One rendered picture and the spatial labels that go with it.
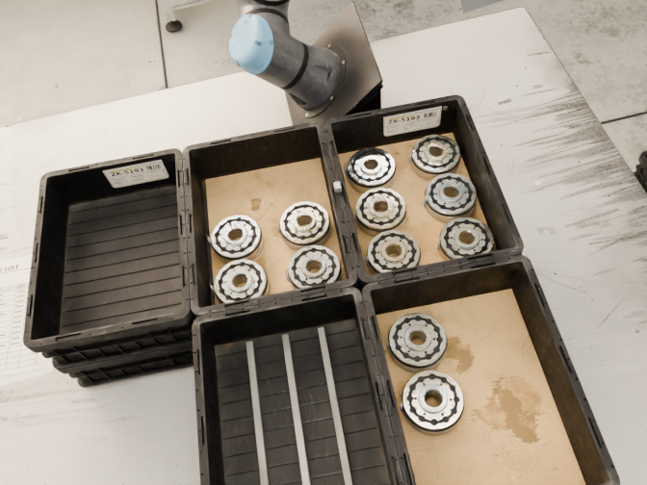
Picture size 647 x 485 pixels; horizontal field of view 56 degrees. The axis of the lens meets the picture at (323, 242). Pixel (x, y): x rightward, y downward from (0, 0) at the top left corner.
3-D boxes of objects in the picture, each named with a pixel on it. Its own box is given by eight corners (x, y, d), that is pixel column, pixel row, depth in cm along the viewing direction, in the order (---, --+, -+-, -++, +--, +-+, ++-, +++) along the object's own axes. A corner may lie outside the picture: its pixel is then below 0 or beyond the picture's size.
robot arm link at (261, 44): (273, 97, 142) (225, 74, 133) (270, 55, 148) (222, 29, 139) (307, 68, 134) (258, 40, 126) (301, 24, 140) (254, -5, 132)
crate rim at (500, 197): (323, 127, 129) (322, 119, 127) (460, 101, 130) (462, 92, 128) (360, 291, 108) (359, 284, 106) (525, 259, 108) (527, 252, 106)
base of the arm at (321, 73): (293, 83, 155) (262, 66, 149) (330, 38, 148) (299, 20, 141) (307, 122, 147) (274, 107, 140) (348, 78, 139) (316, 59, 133)
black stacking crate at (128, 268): (66, 206, 137) (42, 175, 127) (195, 182, 137) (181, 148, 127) (54, 371, 116) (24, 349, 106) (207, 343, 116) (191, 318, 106)
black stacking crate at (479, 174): (327, 156, 137) (323, 121, 128) (455, 132, 138) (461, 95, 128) (363, 312, 116) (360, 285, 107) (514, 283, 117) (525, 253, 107)
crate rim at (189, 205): (185, 153, 129) (181, 146, 127) (323, 127, 129) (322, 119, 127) (194, 322, 108) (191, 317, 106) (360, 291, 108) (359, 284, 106)
